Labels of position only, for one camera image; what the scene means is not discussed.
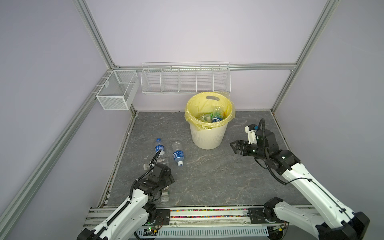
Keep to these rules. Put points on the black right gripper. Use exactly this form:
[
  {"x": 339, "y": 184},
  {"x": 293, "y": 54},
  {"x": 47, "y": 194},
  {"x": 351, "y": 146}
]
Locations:
[{"x": 240, "y": 143}]

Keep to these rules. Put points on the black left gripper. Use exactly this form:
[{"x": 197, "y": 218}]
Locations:
[{"x": 168, "y": 178}]

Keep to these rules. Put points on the clear bottle blue label white cap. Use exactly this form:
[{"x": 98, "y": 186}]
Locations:
[{"x": 217, "y": 115}]

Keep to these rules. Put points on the clear bottle green label front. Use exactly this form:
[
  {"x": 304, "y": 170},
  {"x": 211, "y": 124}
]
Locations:
[{"x": 165, "y": 195}]

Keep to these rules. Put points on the clear bottle green white label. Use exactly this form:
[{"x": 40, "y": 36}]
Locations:
[{"x": 205, "y": 118}]

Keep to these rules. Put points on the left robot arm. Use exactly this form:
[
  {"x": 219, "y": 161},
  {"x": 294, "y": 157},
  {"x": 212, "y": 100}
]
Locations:
[{"x": 137, "y": 209}]

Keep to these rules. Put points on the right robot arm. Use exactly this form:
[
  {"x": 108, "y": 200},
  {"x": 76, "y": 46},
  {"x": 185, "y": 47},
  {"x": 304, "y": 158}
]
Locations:
[{"x": 335, "y": 220}]

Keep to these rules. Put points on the cream plastic waste bin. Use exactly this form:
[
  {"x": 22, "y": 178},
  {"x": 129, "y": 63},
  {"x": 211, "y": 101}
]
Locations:
[{"x": 208, "y": 139}]

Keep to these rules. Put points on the yellow bin liner bag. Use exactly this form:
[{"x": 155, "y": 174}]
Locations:
[{"x": 206, "y": 103}]

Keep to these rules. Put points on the small clear bottle lying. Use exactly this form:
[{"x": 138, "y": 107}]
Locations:
[{"x": 164, "y": 161}]

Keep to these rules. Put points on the Pocari bottle blue label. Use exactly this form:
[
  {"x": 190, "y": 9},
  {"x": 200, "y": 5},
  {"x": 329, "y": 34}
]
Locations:
[{"x": 178, "y": 153}]

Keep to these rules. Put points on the small bottle blue cap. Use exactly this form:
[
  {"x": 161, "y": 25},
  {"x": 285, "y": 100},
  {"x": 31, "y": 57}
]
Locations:
[{"x": 159, "y": 147}]

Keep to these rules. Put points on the white mesh box basket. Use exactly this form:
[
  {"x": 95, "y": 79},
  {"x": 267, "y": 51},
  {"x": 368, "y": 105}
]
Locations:
[{"x": 118, "y": 90}]

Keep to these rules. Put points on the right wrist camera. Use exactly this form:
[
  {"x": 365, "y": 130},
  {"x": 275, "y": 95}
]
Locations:
[{"x": 251, "y": 132}]

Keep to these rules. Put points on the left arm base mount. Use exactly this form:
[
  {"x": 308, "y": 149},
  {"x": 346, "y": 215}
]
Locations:
[{"x": 159, "y": 217}]

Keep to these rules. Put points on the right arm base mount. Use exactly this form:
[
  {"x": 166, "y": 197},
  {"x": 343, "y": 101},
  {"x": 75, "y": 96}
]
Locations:
[{"x": 263, "y": 216}]

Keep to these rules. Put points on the aluminium front rail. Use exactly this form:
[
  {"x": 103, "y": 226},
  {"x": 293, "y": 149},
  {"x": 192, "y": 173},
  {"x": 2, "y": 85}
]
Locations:
[{"x": 202, "y": 216}]

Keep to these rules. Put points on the white vented cable duct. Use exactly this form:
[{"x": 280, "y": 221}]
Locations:
[{"x": 204, "y": 233}]

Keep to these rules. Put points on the white wire shelf basket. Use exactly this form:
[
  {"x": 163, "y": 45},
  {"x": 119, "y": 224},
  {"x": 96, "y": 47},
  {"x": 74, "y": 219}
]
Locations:
[{"x": 186, "y": 77}]

